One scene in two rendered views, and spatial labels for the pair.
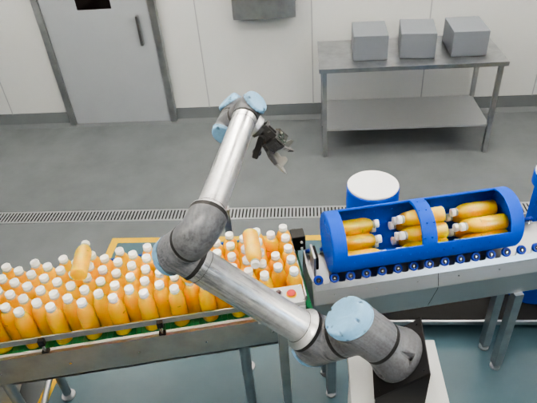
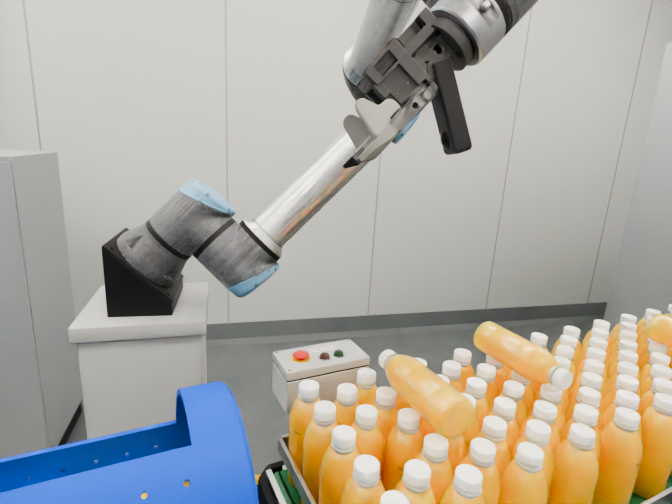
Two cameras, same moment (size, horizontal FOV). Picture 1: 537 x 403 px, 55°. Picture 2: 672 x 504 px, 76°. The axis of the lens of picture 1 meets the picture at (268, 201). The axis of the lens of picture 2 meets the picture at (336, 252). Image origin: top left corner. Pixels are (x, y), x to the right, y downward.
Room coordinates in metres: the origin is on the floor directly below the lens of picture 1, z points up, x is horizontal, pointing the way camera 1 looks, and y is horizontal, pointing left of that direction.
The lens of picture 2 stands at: (2.30, -0.32, 1.57)
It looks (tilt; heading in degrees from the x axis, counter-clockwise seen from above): 15 degrees down; 158
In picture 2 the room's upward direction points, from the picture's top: 3 degrees clockwise
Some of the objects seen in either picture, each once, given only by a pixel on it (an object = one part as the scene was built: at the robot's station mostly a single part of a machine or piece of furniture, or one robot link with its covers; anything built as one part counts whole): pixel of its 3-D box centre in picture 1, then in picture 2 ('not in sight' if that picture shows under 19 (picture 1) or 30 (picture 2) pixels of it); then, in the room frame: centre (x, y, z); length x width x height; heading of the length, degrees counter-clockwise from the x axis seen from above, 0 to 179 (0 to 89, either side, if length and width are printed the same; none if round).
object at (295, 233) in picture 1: (297, 241); not in sight; (1.97, -0.13, 0.95); 0.10 x 0.07 x 0.10; 5
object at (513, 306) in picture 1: (505, 331); not in sight; (1.80, -1.24, 0.31); 0.06 x 0.06 x 0.63; 5
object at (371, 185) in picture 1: (372, 185); not in sight; (2.29, -0.58, 1.03); 0.28 x 0.28 x 0.01
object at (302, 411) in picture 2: (295, 288); (306, 436); (1.61, -0.08, 1.00); 0.07 x 0.07 x 0.19
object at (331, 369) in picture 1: (331, 359); not in sight; (1.71, -0.26, 0.31); 0.06 x 0.06 x 0.63; 5
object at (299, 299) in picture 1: (280, 304); (320, 373); (1.47, -0.01, 1.05); 0.20 x 0.10 x 0.10; 95
